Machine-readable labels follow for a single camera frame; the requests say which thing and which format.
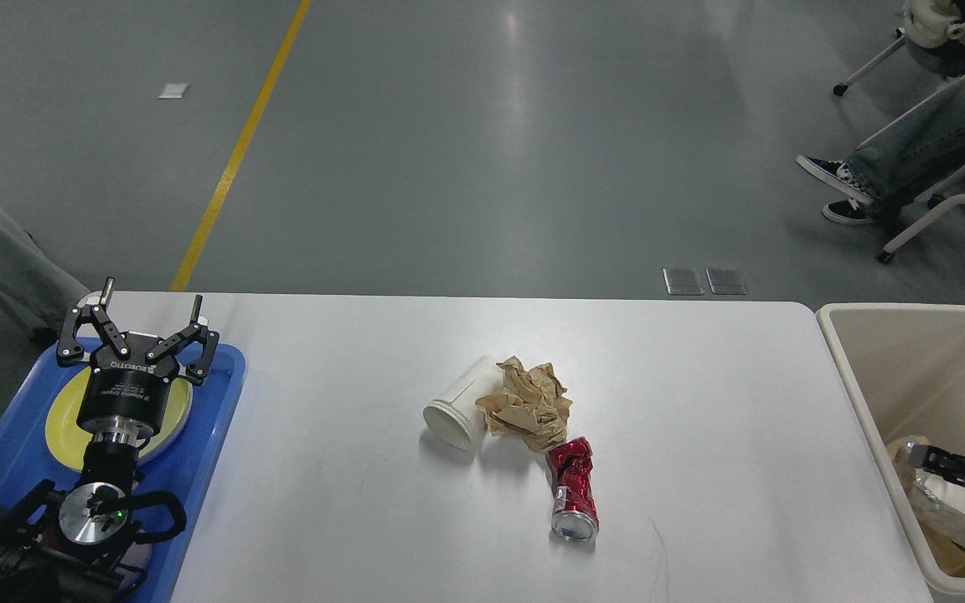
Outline large brown paper bag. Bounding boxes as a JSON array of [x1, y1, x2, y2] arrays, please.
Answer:
[[887, 439, 965, 579]]

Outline pale green plate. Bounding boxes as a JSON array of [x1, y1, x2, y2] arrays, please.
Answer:
[[137, 399, 192, 466]]

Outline standing person grey trousers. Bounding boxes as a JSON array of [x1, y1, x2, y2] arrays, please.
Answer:
[[0, 180, 91, 480]]

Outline aluminium foil tray sheet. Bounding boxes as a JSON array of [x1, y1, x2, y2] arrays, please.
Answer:
[[892, 435, 965, 512]]

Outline floor socket plate right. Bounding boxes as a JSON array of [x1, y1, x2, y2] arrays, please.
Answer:
[[705, 268, 748, 296]]

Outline seated person in jeans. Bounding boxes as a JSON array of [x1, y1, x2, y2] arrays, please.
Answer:
[[796, 75, 965, 225]]

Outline blue plastic tray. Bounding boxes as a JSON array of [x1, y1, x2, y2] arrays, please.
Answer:
[[0, 343, 246, 602]]

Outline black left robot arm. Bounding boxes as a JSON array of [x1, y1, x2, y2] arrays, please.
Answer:
[[0, 278, 219, 602]]

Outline crumpled brown paper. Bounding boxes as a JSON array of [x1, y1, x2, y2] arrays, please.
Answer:
[[475, 356, 573, 454]]

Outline floor socket plate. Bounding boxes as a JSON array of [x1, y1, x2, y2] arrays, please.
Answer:
[[663, 267, 704, 296], [705, 268, 748, 296]]

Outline white office chair with jacket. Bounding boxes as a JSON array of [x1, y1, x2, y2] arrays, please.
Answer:
[[832, 1, 965, 98]]

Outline beige plastic bin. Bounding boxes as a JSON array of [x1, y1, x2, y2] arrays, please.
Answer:
[[816, 304, 965, 595]]

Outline white paper cup lying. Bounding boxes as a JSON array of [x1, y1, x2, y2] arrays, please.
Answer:
[[422, 356, 504, 451]]

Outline floor socket plate left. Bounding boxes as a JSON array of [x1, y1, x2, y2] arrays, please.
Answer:
[[663, 267, 704, 296]]

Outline white chair right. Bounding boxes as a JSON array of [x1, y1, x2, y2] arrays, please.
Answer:
[[855, 109, 965, 265]]

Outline crushed red soda can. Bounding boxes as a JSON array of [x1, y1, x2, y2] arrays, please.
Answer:
[[546, 436, 600, 543]]

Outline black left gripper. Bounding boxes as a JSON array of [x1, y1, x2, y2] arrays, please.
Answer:
[[56, 278, 220, 441]]

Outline yellow plastic plate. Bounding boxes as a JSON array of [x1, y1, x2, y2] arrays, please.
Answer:
[[44, 368, 193, 472]]

